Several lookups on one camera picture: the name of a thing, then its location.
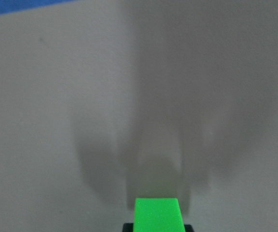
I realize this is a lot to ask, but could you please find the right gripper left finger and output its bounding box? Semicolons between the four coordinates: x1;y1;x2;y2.
122;223;133;232

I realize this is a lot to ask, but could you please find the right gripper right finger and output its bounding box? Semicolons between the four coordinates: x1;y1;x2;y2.
184;224;193;232

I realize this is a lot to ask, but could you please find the green block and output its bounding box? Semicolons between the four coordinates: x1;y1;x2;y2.
133;198;186;232

